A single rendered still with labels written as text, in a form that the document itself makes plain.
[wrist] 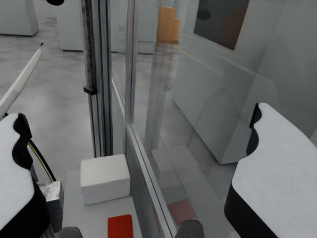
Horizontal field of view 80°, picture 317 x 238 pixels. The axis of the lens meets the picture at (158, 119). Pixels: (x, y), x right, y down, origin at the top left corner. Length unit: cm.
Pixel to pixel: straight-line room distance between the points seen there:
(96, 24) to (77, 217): 64
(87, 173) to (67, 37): 532
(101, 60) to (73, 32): 512
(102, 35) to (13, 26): 706
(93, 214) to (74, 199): 10
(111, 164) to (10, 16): 718
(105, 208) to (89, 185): 12
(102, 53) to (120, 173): 43
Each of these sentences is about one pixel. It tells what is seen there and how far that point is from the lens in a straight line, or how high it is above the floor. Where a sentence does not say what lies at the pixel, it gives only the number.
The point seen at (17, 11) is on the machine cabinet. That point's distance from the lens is 763.
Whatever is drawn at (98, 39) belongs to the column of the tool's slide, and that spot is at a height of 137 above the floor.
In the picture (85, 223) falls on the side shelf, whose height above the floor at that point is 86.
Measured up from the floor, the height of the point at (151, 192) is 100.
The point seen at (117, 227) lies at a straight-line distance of 71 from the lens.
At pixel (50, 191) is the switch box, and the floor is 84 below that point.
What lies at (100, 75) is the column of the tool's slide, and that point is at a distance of 75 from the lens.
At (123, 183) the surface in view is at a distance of 73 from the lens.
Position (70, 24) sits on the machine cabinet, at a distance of 583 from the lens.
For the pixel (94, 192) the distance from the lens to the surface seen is 73.
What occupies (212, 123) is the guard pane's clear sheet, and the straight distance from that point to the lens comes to 29.
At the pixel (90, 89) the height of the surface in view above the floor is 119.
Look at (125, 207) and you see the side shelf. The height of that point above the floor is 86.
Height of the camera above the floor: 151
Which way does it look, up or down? 32 degrees down
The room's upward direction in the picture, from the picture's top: 8 degrees clockwise
